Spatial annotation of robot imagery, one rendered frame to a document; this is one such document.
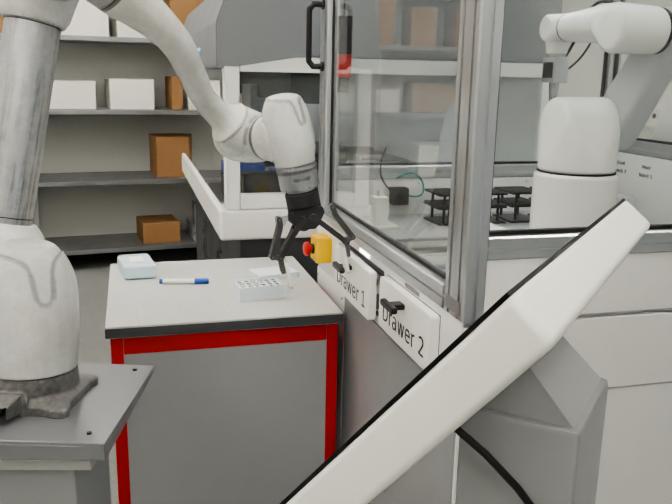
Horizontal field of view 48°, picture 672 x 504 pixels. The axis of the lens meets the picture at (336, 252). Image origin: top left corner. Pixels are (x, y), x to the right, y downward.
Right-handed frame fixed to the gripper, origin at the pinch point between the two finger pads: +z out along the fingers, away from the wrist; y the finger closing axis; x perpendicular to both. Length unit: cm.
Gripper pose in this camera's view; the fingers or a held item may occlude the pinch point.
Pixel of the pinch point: (318, 274)
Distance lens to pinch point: 173.0
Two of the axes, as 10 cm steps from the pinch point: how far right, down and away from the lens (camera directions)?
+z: 1.8, 9.4, 2.8
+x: -2.6, -2.3, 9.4
